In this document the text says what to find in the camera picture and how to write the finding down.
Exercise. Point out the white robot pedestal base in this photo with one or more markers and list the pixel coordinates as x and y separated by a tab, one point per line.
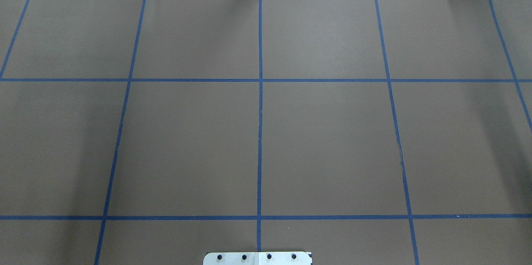
259	258

